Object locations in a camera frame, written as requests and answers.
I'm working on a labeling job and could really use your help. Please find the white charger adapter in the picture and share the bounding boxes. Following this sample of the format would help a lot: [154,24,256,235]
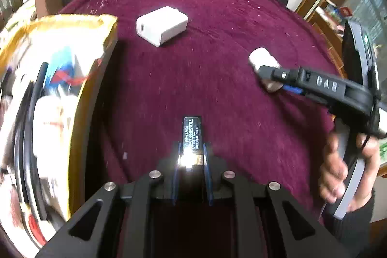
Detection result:
[136,6,189,48]

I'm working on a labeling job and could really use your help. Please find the wooden shelf unit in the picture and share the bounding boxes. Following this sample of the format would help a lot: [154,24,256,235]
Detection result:
[295,0,387,77]

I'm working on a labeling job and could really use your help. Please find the person's right hand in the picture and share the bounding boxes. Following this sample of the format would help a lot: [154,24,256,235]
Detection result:
[319,132,381,213]

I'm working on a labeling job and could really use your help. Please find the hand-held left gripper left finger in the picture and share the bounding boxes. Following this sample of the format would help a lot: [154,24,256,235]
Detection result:
[35,141,182,258]

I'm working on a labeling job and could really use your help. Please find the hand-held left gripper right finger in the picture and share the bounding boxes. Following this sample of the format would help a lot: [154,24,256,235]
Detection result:
[202,141,353,258]

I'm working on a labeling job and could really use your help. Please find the person's right forearm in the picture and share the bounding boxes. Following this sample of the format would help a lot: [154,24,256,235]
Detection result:
[323,190,377,258]

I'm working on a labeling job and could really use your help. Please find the white tray with yellow tape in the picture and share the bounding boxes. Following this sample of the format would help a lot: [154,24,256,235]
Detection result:
[0,14,118,249]

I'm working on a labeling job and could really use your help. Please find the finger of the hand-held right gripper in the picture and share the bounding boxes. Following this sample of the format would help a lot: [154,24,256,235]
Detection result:
[257,65,303,87]
[281,84,306,95]

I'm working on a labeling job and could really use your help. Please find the maroon velvet tablecloth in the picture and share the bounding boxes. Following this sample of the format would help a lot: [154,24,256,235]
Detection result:
[57,0,347,258]

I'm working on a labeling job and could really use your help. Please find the white round jar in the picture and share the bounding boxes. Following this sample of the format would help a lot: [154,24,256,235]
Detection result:
[248,47,286,93]

